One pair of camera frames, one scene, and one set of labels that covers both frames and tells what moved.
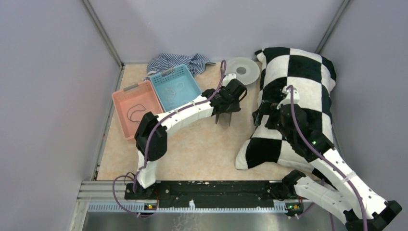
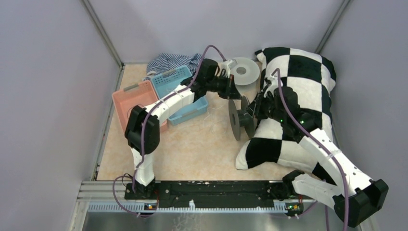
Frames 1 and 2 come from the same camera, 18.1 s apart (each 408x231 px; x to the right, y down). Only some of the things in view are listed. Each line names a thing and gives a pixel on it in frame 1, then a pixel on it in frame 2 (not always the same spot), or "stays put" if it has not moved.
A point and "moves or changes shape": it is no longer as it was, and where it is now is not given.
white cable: x=169 y=94 moves or changes shape
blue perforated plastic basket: x=174 y=86 stays put
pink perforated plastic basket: x=133 y=102 stays put
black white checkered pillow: x=313 y=77 stays put
